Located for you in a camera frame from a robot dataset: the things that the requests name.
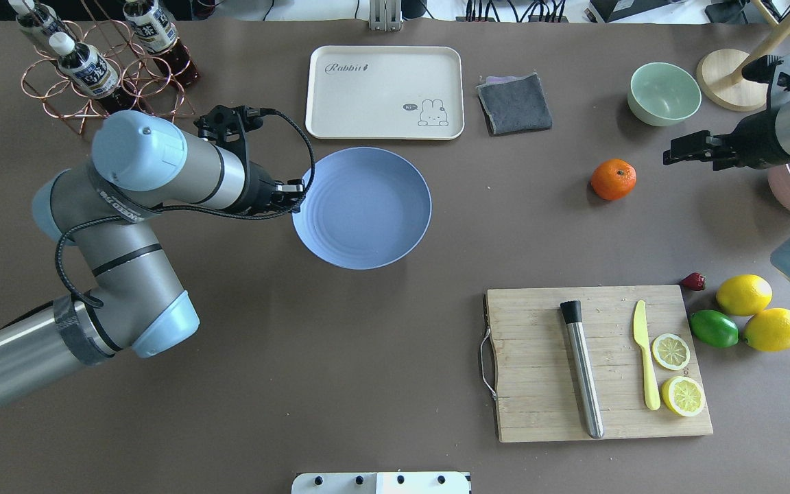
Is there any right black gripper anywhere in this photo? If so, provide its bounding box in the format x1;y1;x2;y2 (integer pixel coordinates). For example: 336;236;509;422
662;111;781;171

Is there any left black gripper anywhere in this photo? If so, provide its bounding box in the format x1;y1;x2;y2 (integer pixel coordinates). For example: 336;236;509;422
244;163;307;215

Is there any blue plate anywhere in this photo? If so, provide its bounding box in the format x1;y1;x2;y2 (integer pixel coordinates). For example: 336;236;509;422
292;147;433;270

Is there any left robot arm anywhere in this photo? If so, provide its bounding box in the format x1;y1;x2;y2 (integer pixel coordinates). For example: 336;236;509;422
0;106;311;407

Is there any green bowl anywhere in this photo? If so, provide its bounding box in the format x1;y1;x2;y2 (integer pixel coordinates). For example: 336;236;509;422
627;62;702;126

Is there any wooden stand with base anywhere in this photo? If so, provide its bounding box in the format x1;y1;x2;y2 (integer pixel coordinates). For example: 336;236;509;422
695;1;790;112

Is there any orange mandarin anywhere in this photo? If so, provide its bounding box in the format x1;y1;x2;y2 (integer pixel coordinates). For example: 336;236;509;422
589;159;637;201

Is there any cream rabbit tray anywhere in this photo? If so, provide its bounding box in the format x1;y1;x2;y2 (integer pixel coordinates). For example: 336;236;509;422
305;46;465;141

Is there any red strawberry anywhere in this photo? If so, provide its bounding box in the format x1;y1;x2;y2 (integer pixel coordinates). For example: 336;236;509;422
678;272;706;292

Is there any yellow lemon upper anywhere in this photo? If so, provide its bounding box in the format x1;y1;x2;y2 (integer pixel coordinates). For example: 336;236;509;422
715;273;772;316

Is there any yellow lemon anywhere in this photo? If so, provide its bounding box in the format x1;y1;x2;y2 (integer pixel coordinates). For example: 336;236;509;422
742;307;790;351
715;273;772;316

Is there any green lime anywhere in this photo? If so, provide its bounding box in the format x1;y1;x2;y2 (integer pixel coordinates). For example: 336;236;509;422
689;309;739;348

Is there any grey folded cloth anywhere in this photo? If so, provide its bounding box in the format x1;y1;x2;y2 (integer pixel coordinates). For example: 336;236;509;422
476;72;553;137

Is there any yellow lemon lower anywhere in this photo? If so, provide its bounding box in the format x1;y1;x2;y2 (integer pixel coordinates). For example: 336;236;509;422
742;307;790;351

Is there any steel muddler black tip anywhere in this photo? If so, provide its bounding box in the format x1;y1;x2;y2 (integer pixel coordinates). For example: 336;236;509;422
559;300;605;440

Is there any lemon slice upper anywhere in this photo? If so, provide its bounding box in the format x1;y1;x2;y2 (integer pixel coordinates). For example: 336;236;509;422
650;333;692;371

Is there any lemon slice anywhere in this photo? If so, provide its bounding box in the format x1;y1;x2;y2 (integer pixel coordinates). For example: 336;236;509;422
661;376;706;418
650;333;692;371

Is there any tea bottle middle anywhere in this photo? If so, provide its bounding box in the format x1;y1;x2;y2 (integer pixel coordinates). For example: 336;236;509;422
122;1;200;88

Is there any tea bottle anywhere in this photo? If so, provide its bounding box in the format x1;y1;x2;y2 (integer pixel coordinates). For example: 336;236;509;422
8;0;77;52
48;32;136;115
122;1;200;88

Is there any lemon slice lower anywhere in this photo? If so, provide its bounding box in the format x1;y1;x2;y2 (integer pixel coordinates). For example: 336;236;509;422
661;376;706;418

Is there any tea bottle front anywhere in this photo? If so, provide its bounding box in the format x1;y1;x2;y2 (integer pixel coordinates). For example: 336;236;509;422
48;32;136;115

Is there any yellow plastic knife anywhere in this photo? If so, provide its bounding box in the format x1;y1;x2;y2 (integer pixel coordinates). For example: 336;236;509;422
632;299;661;410

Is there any bamboo cutting board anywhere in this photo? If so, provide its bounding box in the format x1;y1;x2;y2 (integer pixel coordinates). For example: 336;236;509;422
485;285;714;443

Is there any tea bottle back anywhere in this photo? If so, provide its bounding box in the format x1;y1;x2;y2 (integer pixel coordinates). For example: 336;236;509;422
8;0;77;52

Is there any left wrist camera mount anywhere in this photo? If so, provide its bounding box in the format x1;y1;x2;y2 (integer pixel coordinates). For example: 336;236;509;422
193;104;276;153

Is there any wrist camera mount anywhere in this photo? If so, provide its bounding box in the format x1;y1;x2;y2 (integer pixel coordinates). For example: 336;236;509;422
741;54;790;93
193;104;276;153

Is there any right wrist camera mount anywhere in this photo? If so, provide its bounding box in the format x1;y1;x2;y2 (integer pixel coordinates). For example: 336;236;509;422
741;54;790;93

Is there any aluminium frame post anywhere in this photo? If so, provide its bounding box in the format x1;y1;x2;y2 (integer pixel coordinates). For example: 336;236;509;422
368;0;403;32

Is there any copper wire bottle rack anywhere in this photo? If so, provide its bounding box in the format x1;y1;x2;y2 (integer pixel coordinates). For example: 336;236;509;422
20;1;195;134

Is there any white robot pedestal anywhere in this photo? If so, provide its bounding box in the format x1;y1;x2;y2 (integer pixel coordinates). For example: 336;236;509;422
291;470;472;493

